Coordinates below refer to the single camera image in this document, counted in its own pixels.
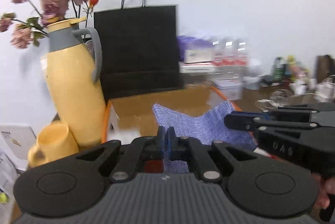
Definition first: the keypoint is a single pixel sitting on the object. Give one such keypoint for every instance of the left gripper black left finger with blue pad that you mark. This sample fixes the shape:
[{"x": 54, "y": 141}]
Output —
[{"x": 74, "y": 184}]

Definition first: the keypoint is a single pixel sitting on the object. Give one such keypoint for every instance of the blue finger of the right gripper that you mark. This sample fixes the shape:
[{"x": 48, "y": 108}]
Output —
[{"x": 267, "y": 116}]

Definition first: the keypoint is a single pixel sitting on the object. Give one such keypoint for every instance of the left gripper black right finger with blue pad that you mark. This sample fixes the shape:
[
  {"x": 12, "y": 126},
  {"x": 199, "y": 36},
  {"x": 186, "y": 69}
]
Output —
[{"x": 255, "y": 183}]

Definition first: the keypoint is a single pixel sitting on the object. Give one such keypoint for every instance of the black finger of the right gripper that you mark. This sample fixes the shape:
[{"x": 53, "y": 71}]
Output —
[{"x": 241, "y": 121}]

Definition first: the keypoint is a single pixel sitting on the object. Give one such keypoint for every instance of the blue knitted cloth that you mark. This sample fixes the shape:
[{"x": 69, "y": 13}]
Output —
[{"x": 206, "y": 128}]

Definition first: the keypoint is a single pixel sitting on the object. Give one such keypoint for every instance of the person's right hand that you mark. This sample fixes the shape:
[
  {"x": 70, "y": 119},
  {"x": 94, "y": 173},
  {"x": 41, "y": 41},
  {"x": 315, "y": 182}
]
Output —
[{"x": 326, "y": 188}]

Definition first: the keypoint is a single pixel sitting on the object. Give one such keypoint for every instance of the yellow ceramic mug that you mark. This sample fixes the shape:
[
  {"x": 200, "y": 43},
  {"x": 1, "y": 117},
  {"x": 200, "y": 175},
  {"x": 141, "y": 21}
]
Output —
[{"x": 54, "y": 142}]

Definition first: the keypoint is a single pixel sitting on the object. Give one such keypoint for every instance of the water bottle pack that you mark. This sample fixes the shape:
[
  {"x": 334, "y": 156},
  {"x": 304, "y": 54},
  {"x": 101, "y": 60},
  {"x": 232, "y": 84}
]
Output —
[{"x": 230, "y": 57}]

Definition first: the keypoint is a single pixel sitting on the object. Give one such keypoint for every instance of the white desk calendar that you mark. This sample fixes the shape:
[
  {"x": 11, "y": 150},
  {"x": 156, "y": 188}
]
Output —
[{"x": 19, "y": 139}]

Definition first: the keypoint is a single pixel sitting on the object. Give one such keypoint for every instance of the purple tissue pack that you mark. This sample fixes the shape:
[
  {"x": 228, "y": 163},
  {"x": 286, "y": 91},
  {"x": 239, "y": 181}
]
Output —
[{"x": 194, "y": 50}]

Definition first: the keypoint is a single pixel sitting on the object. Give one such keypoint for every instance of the red cardboard box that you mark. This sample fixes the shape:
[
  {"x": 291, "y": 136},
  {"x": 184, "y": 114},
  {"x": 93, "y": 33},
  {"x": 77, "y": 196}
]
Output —
[{"x": 142, "y": 114}]

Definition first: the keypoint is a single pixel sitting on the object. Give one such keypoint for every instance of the black paper shopping bag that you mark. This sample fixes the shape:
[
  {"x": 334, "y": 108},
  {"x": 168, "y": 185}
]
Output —
[{"x": 140, "y": 52}]

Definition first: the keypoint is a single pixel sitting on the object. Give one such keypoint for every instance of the yellow thermos jug grey handle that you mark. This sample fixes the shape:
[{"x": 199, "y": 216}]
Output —
[{"x": 73, "y": 67}]

